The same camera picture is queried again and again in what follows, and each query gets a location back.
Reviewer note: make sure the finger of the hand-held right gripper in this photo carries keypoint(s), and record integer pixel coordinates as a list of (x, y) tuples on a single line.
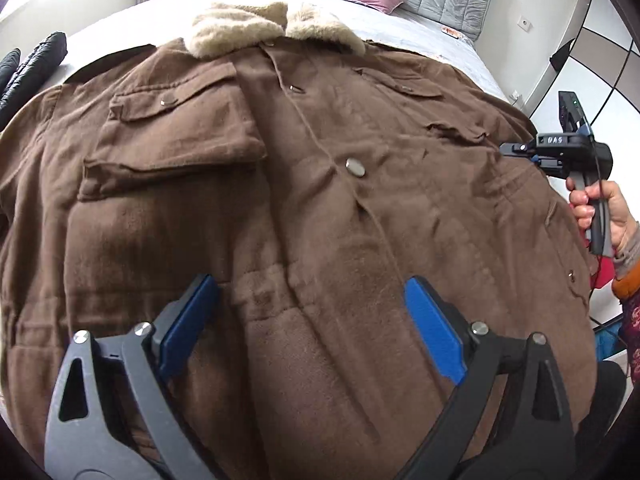
[(517, 149)]

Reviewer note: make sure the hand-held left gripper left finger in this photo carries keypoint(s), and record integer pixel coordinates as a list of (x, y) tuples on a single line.
[(187, 327)]

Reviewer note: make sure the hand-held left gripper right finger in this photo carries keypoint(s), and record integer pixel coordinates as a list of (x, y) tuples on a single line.
[(435, 327)]

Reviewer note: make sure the brown jacket with fleece collar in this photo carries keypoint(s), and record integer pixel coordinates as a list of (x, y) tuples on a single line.
[(300, 235)]

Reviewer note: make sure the person's right hand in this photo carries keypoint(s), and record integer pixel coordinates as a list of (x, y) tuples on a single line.
[(622, 220)]

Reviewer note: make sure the small orange packet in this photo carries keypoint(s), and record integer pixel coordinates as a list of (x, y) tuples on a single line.
[(452, 32)]

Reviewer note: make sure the black puffer jacket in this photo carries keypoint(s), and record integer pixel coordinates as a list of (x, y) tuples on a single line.
[(35, 65)]

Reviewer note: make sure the white wall socket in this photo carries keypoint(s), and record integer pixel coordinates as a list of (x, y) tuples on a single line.
[(524, 22), (515, 95)]

